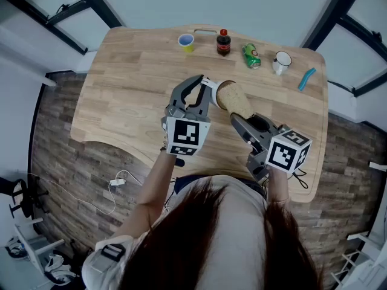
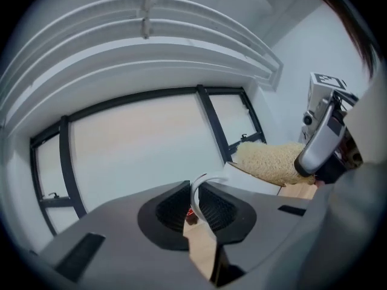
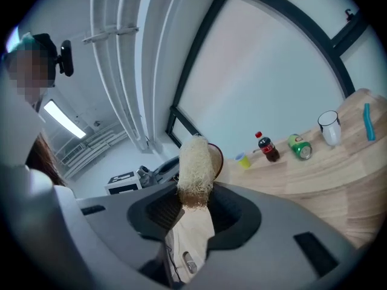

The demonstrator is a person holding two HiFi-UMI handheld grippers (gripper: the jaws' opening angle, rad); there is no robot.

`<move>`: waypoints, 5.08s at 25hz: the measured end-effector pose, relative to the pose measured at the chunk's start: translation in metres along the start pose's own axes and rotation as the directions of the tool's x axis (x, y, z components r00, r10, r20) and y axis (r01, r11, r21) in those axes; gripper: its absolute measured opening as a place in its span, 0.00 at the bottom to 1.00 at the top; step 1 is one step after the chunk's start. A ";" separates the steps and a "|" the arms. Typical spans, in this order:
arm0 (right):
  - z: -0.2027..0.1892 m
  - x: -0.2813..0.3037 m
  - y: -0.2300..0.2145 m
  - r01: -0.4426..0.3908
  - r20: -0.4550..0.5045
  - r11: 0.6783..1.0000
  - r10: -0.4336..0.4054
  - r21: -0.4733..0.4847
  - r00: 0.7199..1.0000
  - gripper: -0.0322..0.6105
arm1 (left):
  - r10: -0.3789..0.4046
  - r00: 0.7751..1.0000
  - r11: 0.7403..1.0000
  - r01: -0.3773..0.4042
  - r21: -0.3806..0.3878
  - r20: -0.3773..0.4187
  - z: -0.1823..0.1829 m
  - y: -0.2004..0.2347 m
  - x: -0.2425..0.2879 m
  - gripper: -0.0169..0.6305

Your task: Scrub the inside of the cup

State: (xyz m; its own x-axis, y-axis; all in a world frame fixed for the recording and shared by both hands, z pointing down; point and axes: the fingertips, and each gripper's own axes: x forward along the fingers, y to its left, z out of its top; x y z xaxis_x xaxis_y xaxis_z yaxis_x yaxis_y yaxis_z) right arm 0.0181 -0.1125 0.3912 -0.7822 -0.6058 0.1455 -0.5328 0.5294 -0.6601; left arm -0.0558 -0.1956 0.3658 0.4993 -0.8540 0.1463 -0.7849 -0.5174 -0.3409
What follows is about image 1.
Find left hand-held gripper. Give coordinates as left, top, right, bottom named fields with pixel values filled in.
left=161, top=74, right=212, bottom=156

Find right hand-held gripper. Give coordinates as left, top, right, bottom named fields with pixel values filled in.
left=229, top=114, right=313, bottom=182

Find yellow paper cup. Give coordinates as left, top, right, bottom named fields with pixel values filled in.
left=177, top=33, right=195, bottom=54

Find small white enamel mug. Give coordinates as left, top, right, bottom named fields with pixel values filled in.
left=272, top=51, right=293, bottom=76

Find person's right forearm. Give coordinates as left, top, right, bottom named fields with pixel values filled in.
left=267, top=166, right=291, bottom=204

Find person's left forearm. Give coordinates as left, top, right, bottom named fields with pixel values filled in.
left=132, top=151, right=178, bottom=207

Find dark cola bottle red cap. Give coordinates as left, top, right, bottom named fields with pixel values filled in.
left=216, top=28, right=232, bottom=57

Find green drink can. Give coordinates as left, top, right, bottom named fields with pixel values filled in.
left=241, top=43, right=261, bottom=69

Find blue curved tube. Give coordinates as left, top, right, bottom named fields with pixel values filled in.
left=298, top=67, right=317, bottom=92

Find person's dark trousers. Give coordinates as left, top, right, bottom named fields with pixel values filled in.
left=176, top=175, right=268, bottom=199

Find person's beige shirt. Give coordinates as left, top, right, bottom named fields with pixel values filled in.
left=81, top=173, right=270, bottom=290

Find white metal rack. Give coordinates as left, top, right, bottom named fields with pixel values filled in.
left=332, top=231, right=387, bottom=290
left=13, top=217, right=66, bottom=276

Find black chair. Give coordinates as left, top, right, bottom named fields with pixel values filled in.
left=0, top=176, right=49, bottom=220

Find white black sneaker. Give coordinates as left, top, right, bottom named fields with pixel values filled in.
left=5, top=236, right=28, bottom=257
left=44, top=254, right=76, bottom=283

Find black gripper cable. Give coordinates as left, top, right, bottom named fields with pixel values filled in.
left=290, top=167, right=309, bottom=190

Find white power adapter with cable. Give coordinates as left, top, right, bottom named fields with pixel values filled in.
left=26, top=169, right=143, bottom=216

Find black window frame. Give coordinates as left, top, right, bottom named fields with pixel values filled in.
left=4, top=0, right=125, bottom=54
left=302, top=0, right=387, bottom=98

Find black shoulder strap buckle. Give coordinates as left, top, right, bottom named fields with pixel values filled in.
left=101, top=243, right=126, bottom=262

